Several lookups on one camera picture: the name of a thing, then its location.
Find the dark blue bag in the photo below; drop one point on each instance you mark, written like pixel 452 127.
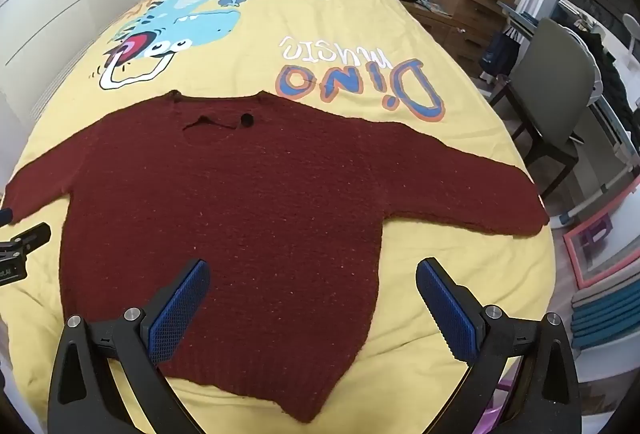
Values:
pixel 500 54

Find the dark jacket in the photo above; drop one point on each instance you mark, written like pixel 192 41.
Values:
pixel 607 69

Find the pink picture frame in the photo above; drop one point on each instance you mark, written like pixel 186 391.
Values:
pixel 575 254

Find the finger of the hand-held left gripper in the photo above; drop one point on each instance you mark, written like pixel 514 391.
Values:
pixel 4 215
pixel 27 238

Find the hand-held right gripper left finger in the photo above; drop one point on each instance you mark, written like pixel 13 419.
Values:
pixel 177 309

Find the purple plastic stool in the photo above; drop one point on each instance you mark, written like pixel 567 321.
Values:
pixel 506 396

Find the yellow dinosaur printed blanket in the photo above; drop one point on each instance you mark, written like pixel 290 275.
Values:
pixel 350 14

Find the dark red knitted sweater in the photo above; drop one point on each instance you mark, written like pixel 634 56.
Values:
pixel 250 189

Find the stack of teal mats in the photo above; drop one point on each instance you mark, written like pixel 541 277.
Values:
pixel 607 314

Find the grey chair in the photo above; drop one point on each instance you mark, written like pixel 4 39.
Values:
pixel 545 79

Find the wooden drawer cabinet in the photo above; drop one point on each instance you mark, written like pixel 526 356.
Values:
pixel 480 2

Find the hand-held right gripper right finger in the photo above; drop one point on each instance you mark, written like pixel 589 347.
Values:
pixel 446 309

